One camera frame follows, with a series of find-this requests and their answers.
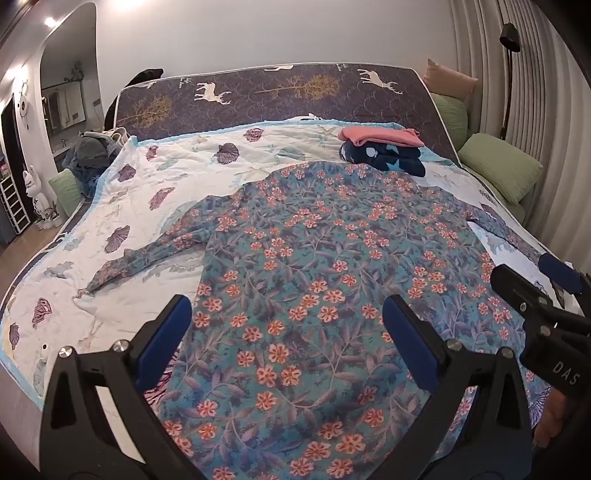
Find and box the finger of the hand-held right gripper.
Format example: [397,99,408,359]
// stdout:
[538,254,591,296]
[490,264,555,319]

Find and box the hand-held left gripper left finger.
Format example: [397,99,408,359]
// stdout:
[39,294,208,480]

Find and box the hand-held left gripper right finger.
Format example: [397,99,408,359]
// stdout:
[369,294,536,480]

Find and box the floral long-sleeve shirt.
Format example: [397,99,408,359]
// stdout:
[76,161,555,480]

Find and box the pile of unfolded clothes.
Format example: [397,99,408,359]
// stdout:
[65,127,134,195]

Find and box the person's right hand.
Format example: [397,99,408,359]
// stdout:
[531,388,578,450]

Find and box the large green pillow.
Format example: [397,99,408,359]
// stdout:
[457,133,544,204]

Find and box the white seashell print quilt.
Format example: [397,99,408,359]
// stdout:
[0,121,591,444]

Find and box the beige pleated curtain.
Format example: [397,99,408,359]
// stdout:
[450,0,591,278]

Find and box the small green pillow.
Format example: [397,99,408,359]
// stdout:
[48,168,84,217]

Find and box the white cat figurine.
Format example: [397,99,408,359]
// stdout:
[23,165,61,229]

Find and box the folded navy star garment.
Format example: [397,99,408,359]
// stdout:
[339,141,426,177]

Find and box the black shelf rack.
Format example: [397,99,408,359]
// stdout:
[0,175,31,236]

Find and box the folded pink garment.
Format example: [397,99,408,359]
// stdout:
[338,126,423,148]

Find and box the peach pillow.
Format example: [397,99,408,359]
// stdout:
[422,58,478,100]

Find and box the black floor lamp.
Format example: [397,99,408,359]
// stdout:
[499,23,522,139]

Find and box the black garment behind mattress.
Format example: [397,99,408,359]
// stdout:
[104,68,164,130]

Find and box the purple deer print mattress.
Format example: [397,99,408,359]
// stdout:
[113,62,462,148]

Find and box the wall mirror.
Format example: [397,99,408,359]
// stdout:
[41,80,86,130]

